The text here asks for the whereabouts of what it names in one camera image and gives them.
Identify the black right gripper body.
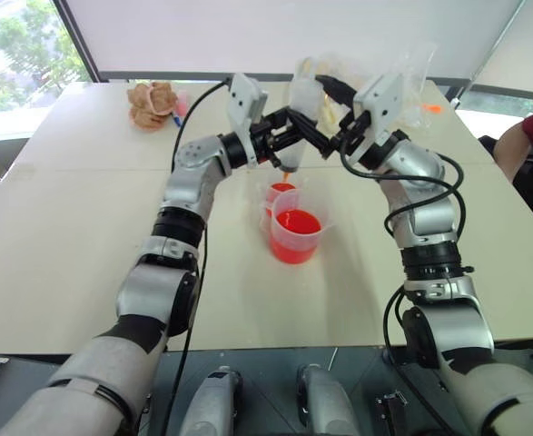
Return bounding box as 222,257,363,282
336,111,373,156

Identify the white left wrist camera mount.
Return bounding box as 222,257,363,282
226,72,270,170

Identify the clear plastic bag with liquid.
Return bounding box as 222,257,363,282
285,56,326,183

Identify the black window frame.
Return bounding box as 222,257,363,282
50,0,103,84

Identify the brown lumpy object pile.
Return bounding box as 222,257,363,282
126,80,180,133

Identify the crumpled clear plastic bag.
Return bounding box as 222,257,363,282
313,53,388,134

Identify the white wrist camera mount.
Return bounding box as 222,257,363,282
226,72,270,170
340,72,406,167

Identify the small pink bottle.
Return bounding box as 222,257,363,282
174,89,191,117

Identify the small clear measuring cup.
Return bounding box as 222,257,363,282
257,178,311,220

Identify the white roller blind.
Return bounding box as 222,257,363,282
60,0,528,74

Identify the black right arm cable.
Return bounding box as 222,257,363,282
341,152,475,436

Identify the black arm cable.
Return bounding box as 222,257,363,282
341,152,475,436
159,77,231,436

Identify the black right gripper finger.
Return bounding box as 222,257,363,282
288,107,341,160
314,75,358,107

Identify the large clear measuring cup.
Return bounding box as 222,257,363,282
265,187,336,266

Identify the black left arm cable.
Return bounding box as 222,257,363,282
159,77,231,436

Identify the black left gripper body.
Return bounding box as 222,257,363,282
250,118,297,167

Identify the black metal bracket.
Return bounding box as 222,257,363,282
373,390,409,436

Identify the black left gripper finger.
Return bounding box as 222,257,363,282
265,106,295,129
276,126,306,147

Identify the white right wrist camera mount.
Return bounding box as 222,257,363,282
340,72,406,167

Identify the grey rounded robot leg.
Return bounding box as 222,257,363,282
178,364,245,436
294,362,363,436

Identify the flat clear plastic bag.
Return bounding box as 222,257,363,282
391,42,436,131

